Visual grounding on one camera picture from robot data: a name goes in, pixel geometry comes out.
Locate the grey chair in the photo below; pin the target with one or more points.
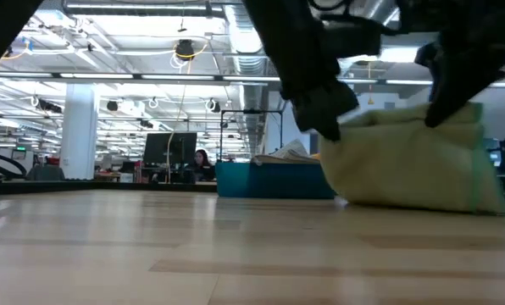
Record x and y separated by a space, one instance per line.
45 173

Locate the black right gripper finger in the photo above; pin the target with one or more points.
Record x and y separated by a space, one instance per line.
464 97

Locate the black background monitor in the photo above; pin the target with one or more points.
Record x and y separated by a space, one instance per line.
168 148

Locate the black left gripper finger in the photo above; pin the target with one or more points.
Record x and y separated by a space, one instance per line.
322 110

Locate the seated person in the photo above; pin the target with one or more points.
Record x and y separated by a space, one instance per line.
202 167

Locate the silver ventilation duct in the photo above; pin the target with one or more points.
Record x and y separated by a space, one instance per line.
248 42

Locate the black desk monitor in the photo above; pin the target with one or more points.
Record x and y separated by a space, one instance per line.
496 156

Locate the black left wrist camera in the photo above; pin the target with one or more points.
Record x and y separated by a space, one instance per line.
354 36

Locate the black aluminium table frame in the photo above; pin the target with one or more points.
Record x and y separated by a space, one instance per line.
108 185

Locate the grey waffle microfiber towel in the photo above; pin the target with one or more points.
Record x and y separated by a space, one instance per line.
290 153

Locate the black metal rig frame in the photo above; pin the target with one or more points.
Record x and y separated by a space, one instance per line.
252 112

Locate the white building pillar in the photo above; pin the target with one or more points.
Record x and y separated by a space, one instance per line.
79 135

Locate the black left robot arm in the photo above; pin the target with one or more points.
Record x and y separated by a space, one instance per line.
2 25

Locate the green microfiber towel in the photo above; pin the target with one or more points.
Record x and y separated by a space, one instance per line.
405 165

